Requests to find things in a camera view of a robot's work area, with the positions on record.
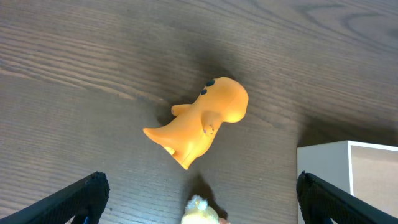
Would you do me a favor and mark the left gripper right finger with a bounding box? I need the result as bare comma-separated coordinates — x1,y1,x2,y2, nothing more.
297,172,397,224

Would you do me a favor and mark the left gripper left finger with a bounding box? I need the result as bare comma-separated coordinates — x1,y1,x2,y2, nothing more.
1,172,110,224

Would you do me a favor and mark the white cardboard box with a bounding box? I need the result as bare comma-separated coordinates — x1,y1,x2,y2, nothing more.
297,141,397,224

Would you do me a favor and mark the yellow plush duck toy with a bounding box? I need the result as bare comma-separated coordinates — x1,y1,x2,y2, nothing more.
181,195,230,224

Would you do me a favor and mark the orange rubber dinosaur toy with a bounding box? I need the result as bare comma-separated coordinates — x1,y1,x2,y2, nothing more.
143,77,249,170

